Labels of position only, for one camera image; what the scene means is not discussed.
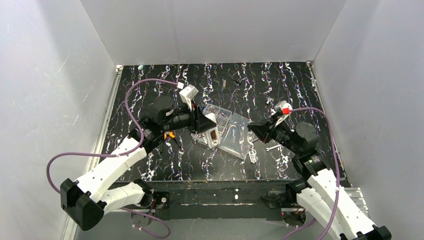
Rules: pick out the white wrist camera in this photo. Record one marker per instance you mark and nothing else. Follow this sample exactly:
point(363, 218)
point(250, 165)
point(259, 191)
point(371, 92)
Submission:
point(187, 94)
point(283, 109)

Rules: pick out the orange handled pliers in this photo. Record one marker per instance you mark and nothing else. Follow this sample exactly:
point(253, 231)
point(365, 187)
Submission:
point(170, 135)

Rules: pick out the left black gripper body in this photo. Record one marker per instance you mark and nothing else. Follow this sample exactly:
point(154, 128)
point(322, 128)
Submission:
point(194, 118)

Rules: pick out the aluminium frame rail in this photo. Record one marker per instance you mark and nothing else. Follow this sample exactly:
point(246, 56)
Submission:
point(70, 226)

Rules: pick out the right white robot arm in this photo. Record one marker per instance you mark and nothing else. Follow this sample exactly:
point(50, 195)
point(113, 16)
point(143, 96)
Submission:
point(319, 191)

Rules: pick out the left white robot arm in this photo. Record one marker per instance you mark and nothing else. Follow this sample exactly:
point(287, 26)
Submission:
point(88, 198)

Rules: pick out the small silver wrench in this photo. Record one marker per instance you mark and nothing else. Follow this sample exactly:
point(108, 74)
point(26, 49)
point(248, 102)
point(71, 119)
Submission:
point(267, 149)

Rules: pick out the clear plastic screw box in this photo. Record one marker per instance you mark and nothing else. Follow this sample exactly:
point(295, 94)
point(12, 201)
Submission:
point(235, 138)

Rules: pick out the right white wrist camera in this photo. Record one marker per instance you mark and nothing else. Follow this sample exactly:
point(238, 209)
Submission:
point(283, 109)

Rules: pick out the black hex key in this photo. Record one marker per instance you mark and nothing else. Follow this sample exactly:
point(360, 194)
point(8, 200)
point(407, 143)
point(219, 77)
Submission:
point(235, 79)

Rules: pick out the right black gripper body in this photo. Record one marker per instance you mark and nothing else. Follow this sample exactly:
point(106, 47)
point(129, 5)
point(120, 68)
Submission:
point(270, 129)

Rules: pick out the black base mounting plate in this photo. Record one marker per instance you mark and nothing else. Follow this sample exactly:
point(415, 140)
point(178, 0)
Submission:
point(236, 199)

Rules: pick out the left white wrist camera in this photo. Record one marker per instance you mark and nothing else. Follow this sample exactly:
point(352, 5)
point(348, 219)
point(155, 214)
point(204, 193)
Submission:
point(187, 94)

